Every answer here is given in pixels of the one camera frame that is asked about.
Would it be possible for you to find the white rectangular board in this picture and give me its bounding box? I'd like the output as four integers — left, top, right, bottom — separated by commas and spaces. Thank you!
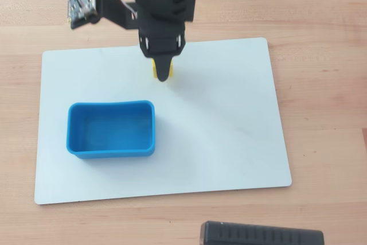
34, 37, 292, 205

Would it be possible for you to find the black ribbed device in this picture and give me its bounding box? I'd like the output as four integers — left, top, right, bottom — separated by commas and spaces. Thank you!
200, 220, 325, 245

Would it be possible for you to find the blue rectangular bin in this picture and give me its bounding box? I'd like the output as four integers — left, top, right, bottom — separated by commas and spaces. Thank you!
65, 100, 157, 160

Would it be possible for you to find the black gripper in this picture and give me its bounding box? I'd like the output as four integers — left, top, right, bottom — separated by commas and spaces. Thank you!
128, 0, 199, 83

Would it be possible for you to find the yellow cube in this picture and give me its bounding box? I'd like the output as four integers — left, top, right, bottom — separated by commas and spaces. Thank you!
151, 58, 175, 81

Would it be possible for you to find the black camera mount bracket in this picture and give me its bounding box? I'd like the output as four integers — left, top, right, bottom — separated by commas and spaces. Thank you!
71, 0, 140, 32

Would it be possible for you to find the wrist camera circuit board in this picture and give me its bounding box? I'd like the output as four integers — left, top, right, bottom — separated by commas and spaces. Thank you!
67, 0, 99, 27

